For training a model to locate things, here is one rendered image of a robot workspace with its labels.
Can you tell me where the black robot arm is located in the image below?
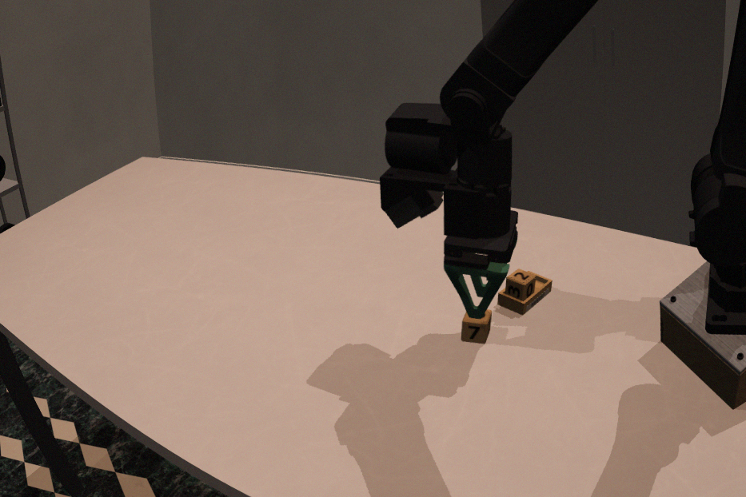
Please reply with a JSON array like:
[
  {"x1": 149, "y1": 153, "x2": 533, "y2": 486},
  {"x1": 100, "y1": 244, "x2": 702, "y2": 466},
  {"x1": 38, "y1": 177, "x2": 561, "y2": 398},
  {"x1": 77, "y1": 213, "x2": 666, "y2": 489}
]
[{"x1": 380, "y1": 0, "x2": 746, "y2": 335}]

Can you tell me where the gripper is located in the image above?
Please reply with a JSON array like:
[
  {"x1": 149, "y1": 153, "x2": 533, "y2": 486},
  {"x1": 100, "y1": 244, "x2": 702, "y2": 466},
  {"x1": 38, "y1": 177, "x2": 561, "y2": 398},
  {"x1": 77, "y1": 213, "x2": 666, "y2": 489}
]
[{"x1": 444, "y1": 181, "x2": 518, "y2": 319}]

